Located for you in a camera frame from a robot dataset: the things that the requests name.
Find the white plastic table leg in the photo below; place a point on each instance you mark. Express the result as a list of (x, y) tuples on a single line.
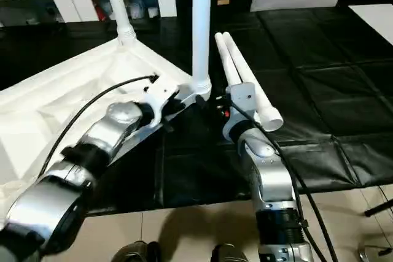
[(201, 29), (227, 65), (245, 68)]

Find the white leg with black mark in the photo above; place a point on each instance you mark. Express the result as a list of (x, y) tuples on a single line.
[(119, 7)]

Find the white plastic table top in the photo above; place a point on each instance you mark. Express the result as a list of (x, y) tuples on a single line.
[(61, 90)]

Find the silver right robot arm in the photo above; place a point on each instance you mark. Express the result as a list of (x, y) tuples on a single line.
[(270, 167)]

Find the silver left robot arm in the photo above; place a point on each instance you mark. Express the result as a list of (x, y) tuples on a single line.
[(92, 139)]

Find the black work mat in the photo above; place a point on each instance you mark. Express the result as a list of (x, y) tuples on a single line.
[(307, 90)]

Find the small white jar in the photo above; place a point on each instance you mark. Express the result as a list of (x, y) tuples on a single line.
[(135, 10), (152, 12)]

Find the red bottle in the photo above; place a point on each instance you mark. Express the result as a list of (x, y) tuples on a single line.
[(99, 13)]

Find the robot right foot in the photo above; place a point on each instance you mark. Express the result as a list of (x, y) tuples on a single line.
[(228, 254)]

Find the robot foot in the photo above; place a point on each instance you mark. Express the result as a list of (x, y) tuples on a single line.
[(136, 252), (228, 254)]

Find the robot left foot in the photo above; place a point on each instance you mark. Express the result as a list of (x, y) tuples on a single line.
[(136, 252)]

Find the white flat board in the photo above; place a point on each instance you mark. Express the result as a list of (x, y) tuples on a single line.
[(374, 19)]

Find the black stand leg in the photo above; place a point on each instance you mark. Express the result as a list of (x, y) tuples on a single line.
[(379, 210)]

